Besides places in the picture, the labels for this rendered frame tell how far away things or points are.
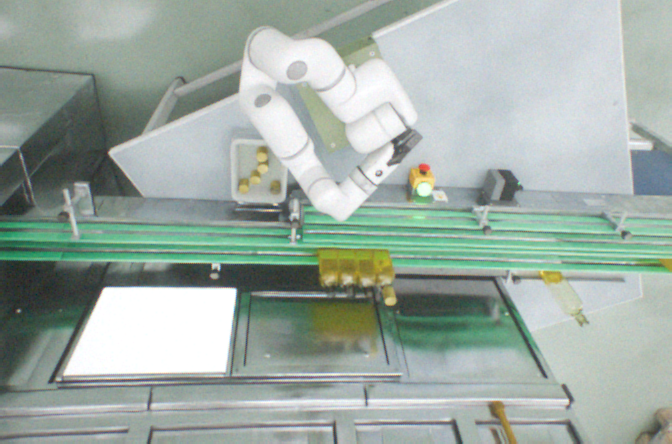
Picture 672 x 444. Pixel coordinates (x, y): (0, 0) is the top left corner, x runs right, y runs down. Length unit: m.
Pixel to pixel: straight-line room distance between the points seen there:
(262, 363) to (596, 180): 1.32
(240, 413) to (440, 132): 1.02
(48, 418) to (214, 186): 0.77
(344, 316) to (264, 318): 0.25
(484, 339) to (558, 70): 0.87
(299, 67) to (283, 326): 0.85
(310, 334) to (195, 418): 0.38
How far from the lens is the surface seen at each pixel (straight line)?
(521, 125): 1.72
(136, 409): 1.40
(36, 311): 1.73
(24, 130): 1.88
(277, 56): 0.92
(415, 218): 1.56
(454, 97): 1.59
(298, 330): 1.50
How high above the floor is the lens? 2.15
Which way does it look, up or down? 57 degrees down
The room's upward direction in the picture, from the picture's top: 171 degrees clockwise
